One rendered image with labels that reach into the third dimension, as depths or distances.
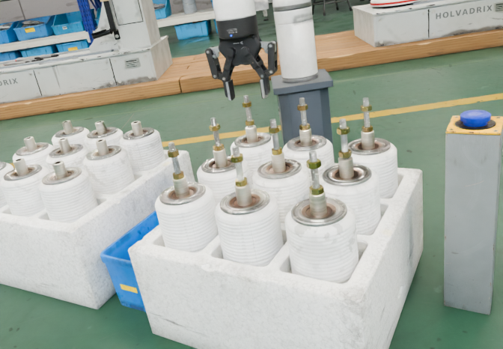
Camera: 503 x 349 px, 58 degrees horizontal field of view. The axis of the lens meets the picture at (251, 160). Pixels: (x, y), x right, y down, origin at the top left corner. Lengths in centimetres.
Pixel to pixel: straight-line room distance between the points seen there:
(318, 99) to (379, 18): 160
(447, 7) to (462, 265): 214
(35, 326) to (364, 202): 67
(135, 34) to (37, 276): 192
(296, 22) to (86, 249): 67
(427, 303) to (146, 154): 67
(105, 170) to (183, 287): 37
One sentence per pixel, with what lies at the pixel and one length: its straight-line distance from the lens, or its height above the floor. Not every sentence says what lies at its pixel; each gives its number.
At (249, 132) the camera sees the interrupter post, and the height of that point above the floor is 27.
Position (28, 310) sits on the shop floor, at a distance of 108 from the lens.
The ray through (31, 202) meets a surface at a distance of 104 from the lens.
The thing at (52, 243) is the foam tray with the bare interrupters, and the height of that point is 15.
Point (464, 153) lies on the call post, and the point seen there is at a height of 28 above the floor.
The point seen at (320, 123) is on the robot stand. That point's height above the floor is 19.
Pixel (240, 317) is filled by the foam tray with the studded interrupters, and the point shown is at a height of 10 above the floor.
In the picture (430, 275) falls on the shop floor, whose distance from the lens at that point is 93.
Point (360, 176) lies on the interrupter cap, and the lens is 72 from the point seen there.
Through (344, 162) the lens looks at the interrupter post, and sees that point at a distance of 71.
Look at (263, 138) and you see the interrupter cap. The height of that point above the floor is 25.
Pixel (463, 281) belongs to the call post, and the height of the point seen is 6.
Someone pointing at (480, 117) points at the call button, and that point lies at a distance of 72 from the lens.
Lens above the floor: 56
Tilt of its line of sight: 22 degrees down
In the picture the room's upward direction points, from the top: 9 degrees counter-clockwise
